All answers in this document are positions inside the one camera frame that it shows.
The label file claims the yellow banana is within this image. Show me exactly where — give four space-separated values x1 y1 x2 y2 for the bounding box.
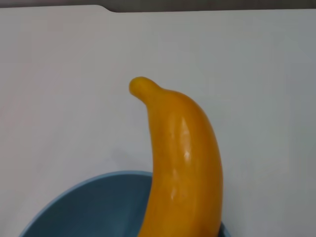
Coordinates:
128 76 224 237

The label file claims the blue bowl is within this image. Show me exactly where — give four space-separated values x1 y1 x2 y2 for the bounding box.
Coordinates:
18 171 233 237

